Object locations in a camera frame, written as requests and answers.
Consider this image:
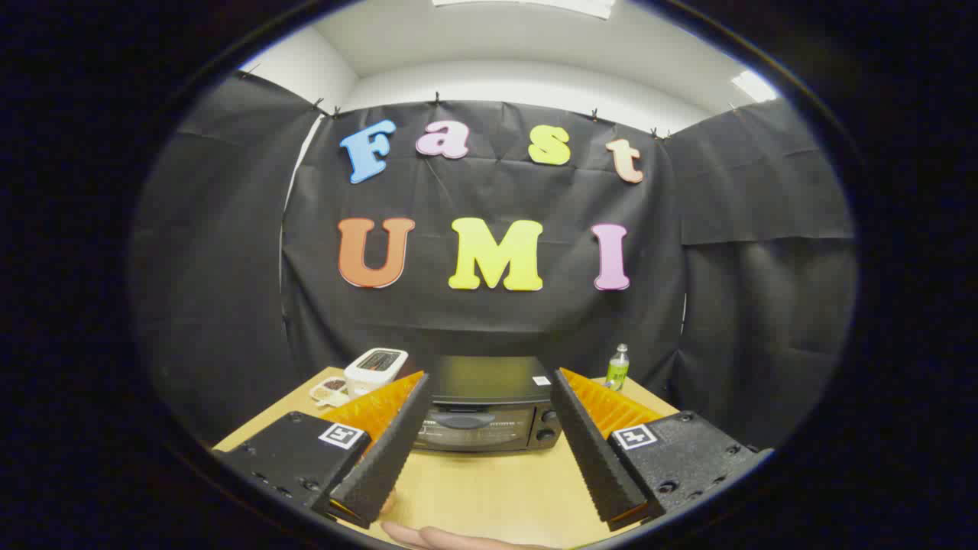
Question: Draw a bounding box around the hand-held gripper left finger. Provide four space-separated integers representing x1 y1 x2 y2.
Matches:
212 371 431 529

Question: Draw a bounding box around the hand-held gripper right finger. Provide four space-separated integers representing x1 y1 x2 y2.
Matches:
550 367 772 532

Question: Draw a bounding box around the black toaster oven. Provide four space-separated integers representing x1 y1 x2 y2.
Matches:
411 355 566 454

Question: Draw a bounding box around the white pop-up toaster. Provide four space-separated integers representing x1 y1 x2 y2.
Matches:
344 348 410 398

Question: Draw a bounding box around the white divided snack dish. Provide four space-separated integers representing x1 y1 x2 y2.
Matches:
309 376 352 407

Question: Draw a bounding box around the green drink bottle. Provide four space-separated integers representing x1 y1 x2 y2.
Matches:
605 344 630 392

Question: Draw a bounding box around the black backdrop cloth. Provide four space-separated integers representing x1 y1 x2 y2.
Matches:
130 73 860 451

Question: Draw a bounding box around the ceiling light panel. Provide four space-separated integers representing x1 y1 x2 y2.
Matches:
730 70 779 104
432 0 616 20

